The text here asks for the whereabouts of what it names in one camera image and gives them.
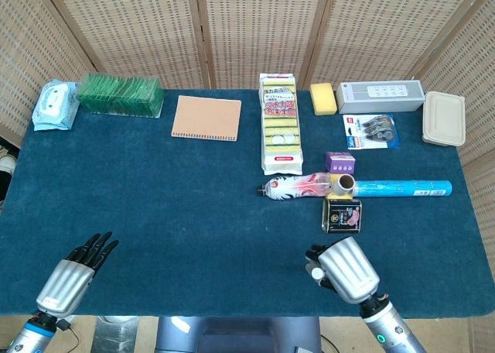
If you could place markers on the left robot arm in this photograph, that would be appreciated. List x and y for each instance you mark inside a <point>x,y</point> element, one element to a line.
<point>33,333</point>

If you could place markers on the black gold meat can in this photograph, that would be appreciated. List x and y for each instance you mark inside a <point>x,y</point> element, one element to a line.
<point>342,215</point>

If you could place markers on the yellow sponge multipack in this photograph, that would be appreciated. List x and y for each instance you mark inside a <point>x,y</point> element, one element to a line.
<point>281,128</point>

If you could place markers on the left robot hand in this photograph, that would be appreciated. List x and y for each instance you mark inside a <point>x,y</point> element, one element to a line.
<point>67,279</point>

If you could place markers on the white power strip box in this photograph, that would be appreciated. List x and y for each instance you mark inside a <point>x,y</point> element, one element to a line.
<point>379,95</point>

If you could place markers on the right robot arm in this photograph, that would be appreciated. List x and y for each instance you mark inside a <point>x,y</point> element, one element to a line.
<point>390,326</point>

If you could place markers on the blue white wet wipes pack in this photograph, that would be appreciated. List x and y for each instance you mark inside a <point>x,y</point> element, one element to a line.
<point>54,105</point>

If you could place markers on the pink white drink bottle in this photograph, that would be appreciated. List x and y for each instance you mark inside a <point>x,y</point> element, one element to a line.
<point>294,186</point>

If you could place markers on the woven bamboo folding screen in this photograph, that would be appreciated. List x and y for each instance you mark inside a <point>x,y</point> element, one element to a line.
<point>247,28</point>

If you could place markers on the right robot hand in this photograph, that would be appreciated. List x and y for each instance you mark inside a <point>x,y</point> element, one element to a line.
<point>348,268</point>

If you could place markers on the clear box of green packets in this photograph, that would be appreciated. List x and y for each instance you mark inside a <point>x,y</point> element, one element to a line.
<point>120,95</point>

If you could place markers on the yellow sponge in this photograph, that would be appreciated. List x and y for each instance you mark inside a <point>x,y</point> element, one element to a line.
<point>323,99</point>

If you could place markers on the beige lidded food container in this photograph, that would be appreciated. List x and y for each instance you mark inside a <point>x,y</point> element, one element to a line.
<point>444,118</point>

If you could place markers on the white roll with cardboard core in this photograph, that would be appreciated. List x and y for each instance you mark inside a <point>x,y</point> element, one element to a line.
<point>343,188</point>

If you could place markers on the light blue cylinder roll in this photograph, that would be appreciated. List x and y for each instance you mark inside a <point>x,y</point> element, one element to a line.
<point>402,188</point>

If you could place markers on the small yellow block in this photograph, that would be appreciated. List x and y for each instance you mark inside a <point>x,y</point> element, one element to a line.
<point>332,195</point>

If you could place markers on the brown spiral notebook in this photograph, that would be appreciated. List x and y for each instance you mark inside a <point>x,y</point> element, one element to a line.
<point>207,117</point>

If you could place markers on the correction tape blister pack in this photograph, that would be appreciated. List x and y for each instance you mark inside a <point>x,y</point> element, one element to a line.
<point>371,132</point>

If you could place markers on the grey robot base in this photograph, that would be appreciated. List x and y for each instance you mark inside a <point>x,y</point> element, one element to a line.
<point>239,335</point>

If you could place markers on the small purple box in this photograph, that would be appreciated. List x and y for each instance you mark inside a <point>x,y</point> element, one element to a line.
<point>340,162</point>

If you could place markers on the dark blue table cloth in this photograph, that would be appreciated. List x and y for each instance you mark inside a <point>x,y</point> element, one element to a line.
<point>174,213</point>

